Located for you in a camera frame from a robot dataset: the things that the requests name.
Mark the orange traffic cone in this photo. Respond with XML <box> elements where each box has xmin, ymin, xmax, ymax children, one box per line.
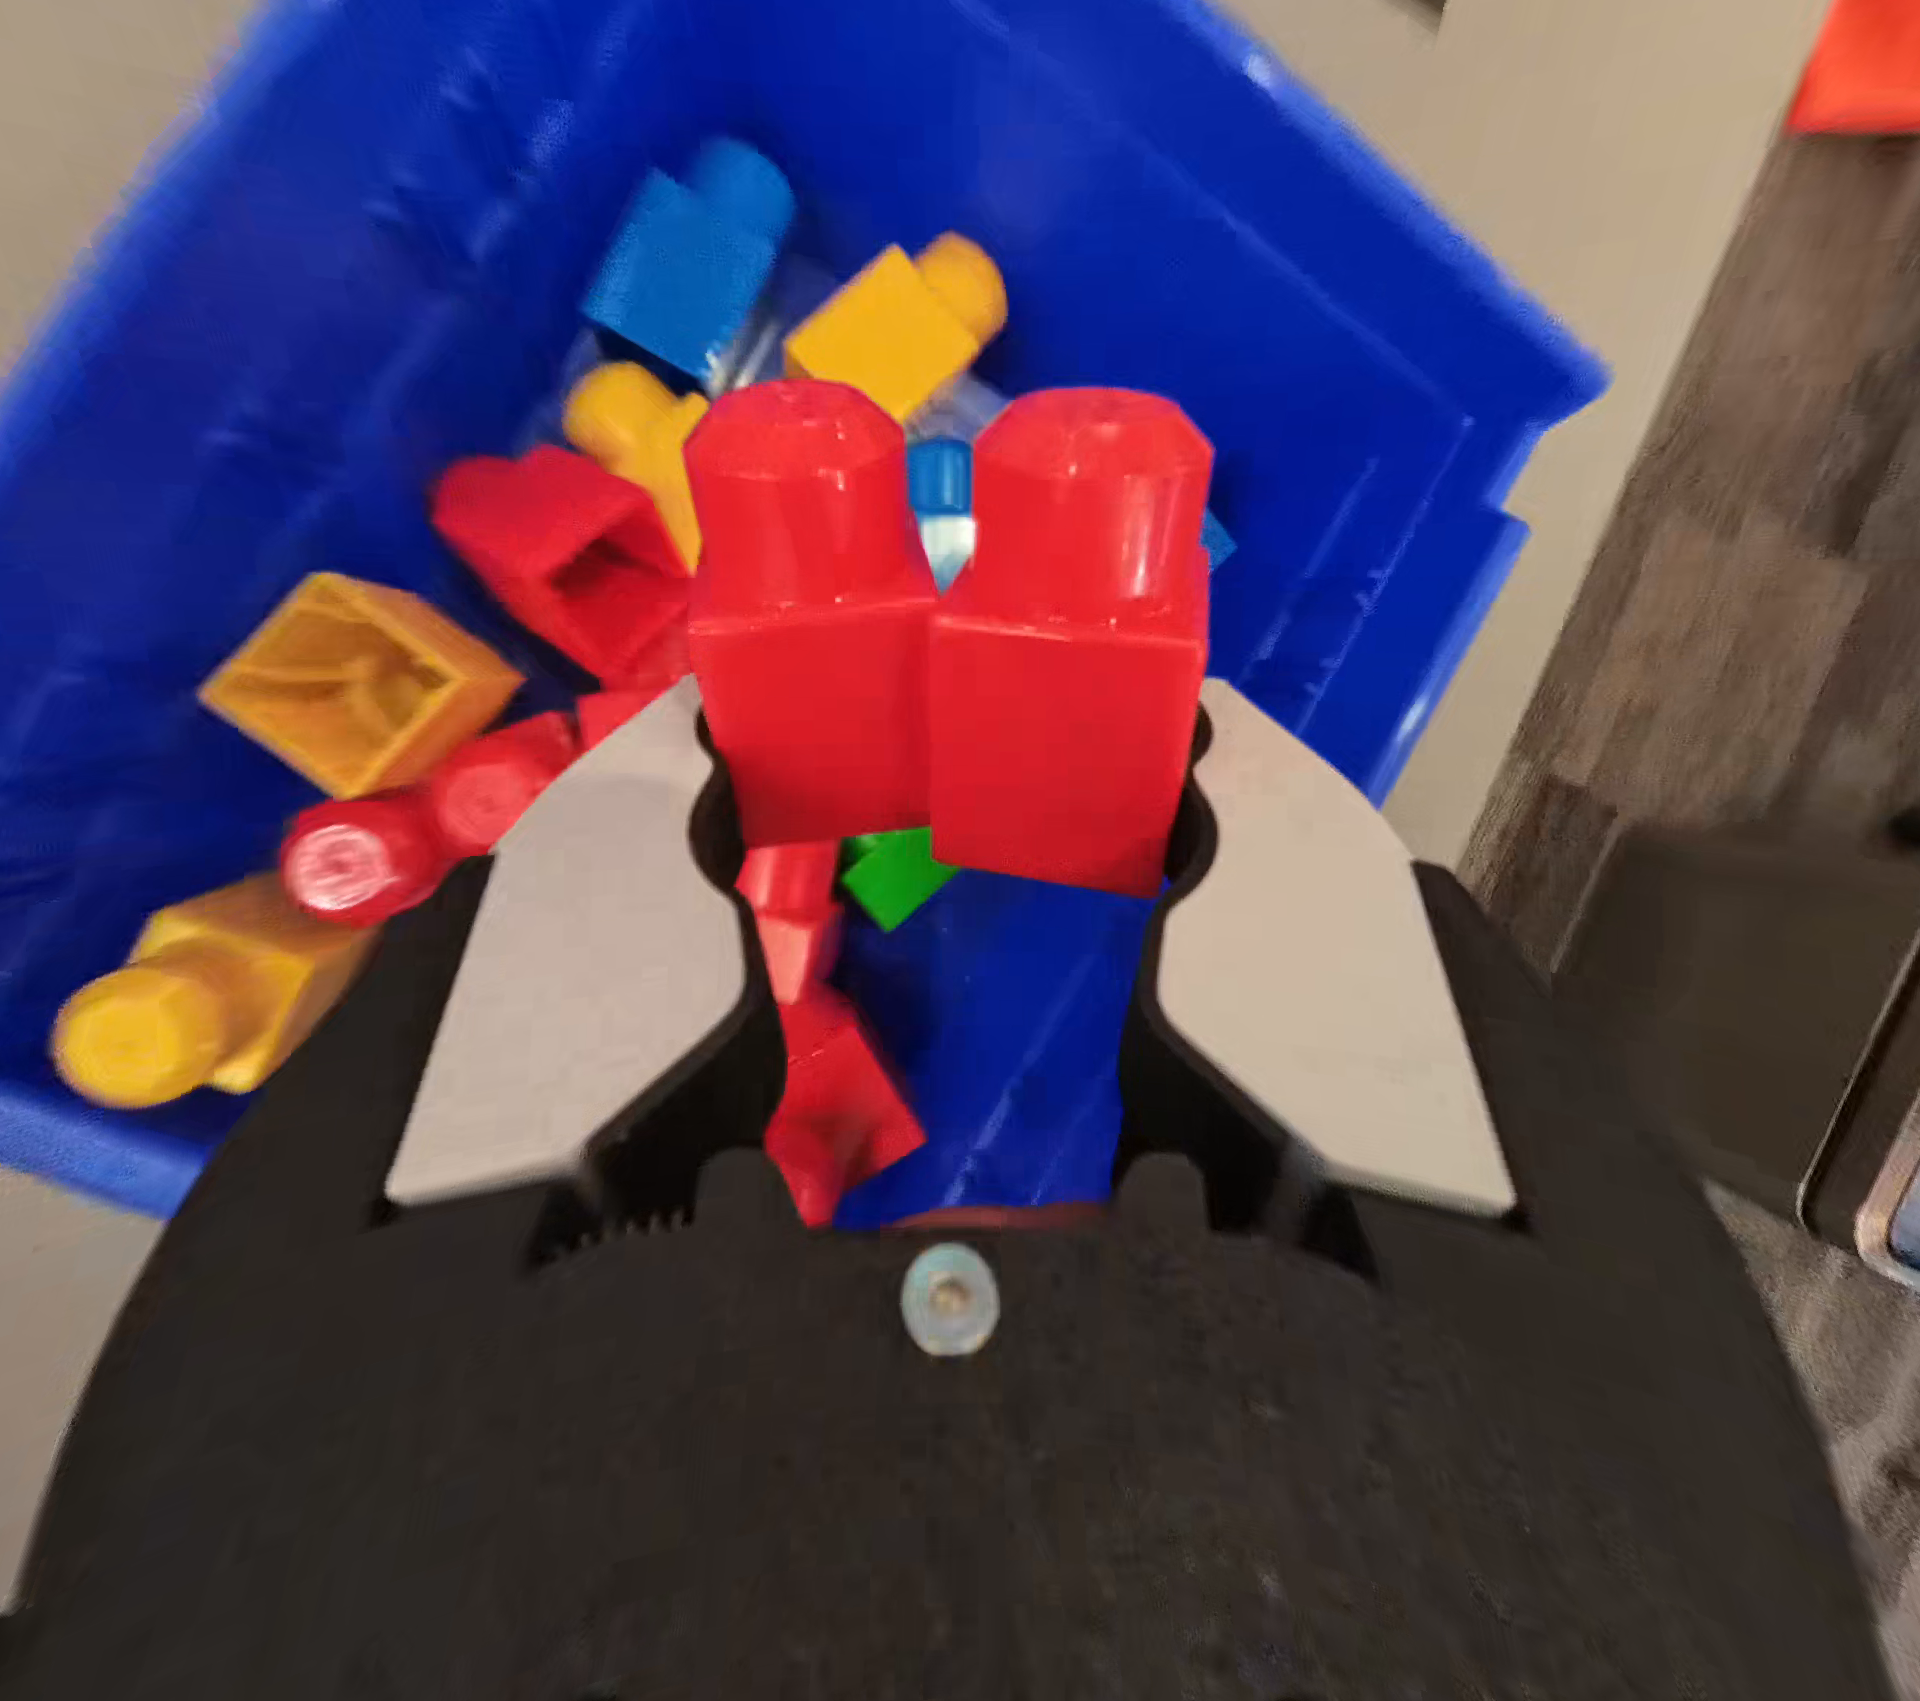
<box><xmin>1786</xmin><ymin>0</ymin><xmax>1920</xmax><ymax>142</ymax></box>

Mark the person's right hand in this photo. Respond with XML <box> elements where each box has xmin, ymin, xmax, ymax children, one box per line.
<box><xmin>899</xmin><ymin>1204</ymin><xmax>1114</xmax><ymax>1235</ymax></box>

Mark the blue plastic storage bin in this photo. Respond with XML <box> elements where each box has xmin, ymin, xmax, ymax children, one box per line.
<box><xmin>0</xmin><ymin>0</ymin><xmax>1614</xmax><ymax>1230</ymax></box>

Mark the blue single-stud toy block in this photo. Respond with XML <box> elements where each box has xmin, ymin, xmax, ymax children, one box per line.
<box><xmin>582</xmin><ymin>139</ymin><xmax>796</xmax><ymax>383</ymax></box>
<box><xmin>903</xmin><ymin>438</ymin><xmax>977</xmax><ymax>588</ymax></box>

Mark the grey desk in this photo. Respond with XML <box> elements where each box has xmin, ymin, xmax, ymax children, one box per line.
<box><xmin>0</xmin><ymin>0</ymin><xmax>1913</xmax><ymax>1582</ymax></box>

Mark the black metal case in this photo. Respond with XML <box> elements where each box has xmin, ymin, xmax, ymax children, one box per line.
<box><xmin>1552</xmin><ymin>817</ymin><xmax>1920</xmax><ymax>1282</ymax></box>

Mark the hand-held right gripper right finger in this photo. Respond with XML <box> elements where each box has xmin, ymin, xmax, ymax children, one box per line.
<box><xmin>1118</xmin><ymin>677</ymin><xmax>1520</xmax><ymax>1250</ymax></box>

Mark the green toy block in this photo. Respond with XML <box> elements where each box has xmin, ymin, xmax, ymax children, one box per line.
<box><xmin>838</xmin><ymin>829</ymin><xmax>961</xmax><ymax>934</ymax></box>

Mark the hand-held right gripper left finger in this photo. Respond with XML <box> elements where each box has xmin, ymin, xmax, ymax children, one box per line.
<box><xmin>382</xmin><ymin>674</ymin><xmax>788</xmax><ymax>1235</ymax></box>

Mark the yellow single-stud toy block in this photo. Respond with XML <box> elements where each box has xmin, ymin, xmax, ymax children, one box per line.
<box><xmin>53</xmin><ymin>875</ymin><xmax>378</xmax><ymax>1108</ymax></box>
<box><xmin>199</xmin><ymin>572</ymin><xmax>530</xmax><ymax>800</ymax></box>
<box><xmin>786</xmin><ymin>234</ymin><xmax>1011</xmax><ymax>421</ymax></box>
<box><xmin>563</xmin><ymin>363</ymin><xmax>716</xmax><ymax>561</ymax></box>

